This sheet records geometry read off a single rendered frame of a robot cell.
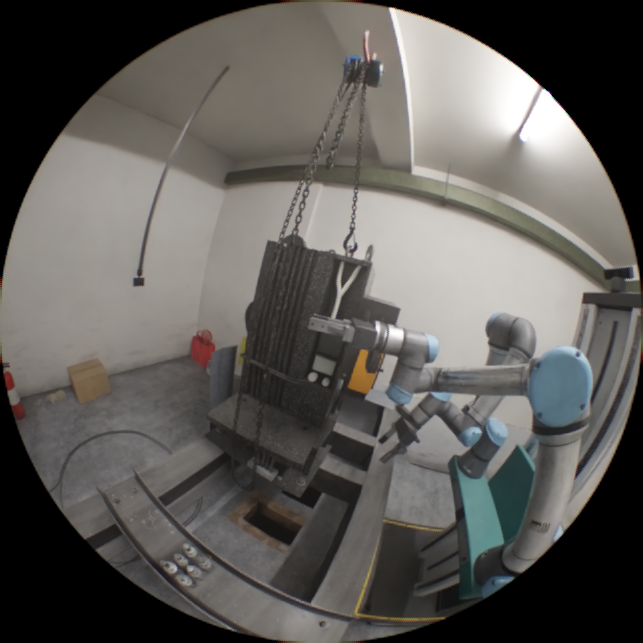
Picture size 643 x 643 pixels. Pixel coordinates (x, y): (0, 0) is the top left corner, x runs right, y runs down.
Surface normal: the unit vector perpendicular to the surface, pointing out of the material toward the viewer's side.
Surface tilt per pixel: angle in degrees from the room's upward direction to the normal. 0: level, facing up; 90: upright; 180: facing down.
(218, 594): 0
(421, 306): 90
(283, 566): 0
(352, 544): 0
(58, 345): 90
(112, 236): 90
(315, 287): 90
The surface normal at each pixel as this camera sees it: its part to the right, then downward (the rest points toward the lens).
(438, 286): -0.37, 0.10
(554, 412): -0.89, -0.28
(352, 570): 0.26, -0.95
